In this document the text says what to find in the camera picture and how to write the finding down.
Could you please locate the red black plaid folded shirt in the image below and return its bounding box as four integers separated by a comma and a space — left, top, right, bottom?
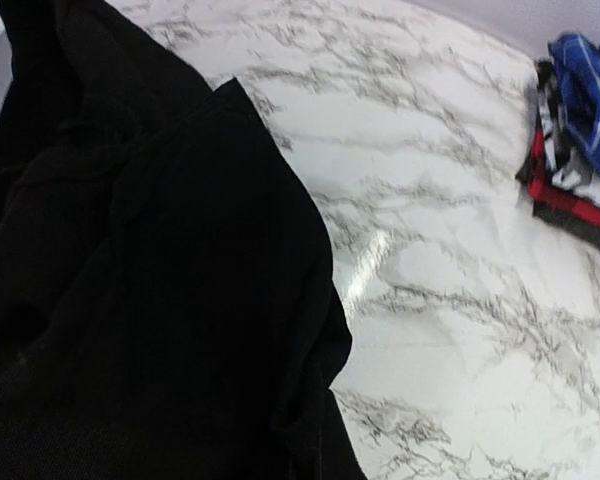
516, 127, 600, 251

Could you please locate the black long sleeve shirt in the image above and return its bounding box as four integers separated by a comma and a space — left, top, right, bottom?
0, 1, 363, 479

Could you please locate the black white patterned folded shirt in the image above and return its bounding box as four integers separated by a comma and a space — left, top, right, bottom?
535, 60, 600, 208

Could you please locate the blue plaid folded shirt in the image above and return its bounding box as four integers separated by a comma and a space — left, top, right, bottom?
548, 33, 600, 172

